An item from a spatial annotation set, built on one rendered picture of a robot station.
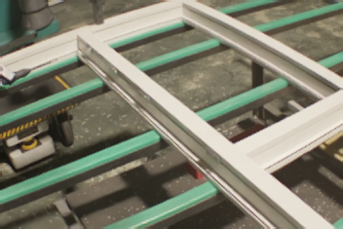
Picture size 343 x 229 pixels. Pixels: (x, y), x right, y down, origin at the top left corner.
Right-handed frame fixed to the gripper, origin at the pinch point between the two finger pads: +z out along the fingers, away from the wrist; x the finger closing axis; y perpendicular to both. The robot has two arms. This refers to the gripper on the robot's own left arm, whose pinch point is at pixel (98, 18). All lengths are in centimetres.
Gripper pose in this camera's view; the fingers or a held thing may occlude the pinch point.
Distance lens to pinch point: 170.2
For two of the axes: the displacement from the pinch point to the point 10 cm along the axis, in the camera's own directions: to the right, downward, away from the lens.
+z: 1.0, 8.4, 5.4
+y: 8.6, -3.4, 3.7
